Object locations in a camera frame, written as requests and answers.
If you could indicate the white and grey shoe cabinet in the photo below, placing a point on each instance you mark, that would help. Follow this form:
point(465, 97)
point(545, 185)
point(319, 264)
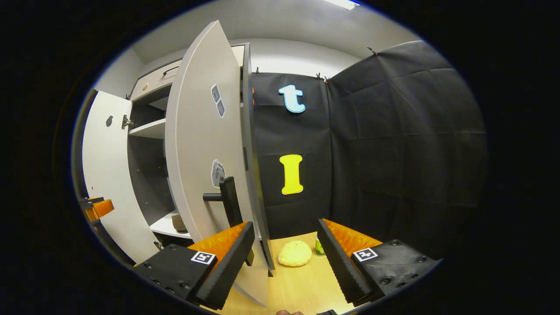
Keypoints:
point(251, 131)

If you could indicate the white cabinet shelf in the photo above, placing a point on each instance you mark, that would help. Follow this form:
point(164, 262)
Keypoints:
point(148, 129)
point(166, 226)

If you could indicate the brown fuzzy shoe with bow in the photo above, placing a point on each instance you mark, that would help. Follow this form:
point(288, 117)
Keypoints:
point(178, 223)

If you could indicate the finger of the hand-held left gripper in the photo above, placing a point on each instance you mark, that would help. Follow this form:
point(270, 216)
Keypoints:
point(103, 208)

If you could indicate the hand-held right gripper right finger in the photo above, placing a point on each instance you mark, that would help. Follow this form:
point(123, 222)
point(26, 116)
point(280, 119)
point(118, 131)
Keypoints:
point(341, 267)

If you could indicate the ceiling light panel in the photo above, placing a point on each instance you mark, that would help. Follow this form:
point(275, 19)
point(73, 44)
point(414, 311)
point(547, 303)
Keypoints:
point(343, 3)

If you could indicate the yellow plush toy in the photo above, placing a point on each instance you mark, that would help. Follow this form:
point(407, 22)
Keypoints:
point(295, 253)

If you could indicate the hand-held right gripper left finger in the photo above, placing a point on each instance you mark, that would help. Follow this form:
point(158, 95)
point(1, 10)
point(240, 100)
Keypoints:
point(227, 271)

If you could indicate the green drink bottle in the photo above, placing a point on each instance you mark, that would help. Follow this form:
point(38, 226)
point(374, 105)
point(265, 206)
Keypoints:
point(319, 247)

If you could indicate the metal door hinge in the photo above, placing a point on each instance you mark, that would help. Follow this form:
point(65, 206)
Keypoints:
point(127, 122)
point(157, 245)

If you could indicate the black backdrop cloth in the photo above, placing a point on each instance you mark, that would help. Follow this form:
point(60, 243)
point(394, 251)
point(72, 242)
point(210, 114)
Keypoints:
point(393, 153)

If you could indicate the white cabinet drawer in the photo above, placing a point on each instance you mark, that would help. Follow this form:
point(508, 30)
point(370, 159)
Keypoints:
point(151, 85)

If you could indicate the white cabinet door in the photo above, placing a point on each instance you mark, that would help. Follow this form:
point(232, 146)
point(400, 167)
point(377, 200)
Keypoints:
point(109, 175)
point(197, 140)

